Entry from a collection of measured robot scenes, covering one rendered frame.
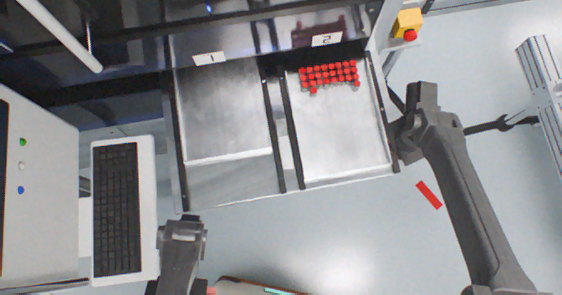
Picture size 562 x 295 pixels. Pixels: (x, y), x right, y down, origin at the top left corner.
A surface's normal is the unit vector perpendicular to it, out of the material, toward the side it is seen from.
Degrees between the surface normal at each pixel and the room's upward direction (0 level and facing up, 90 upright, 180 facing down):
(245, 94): 0
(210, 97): 0
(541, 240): 0
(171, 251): 41
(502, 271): 35
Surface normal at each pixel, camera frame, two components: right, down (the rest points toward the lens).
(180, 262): 0.18, -0.81
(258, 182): 0.00, -0.25
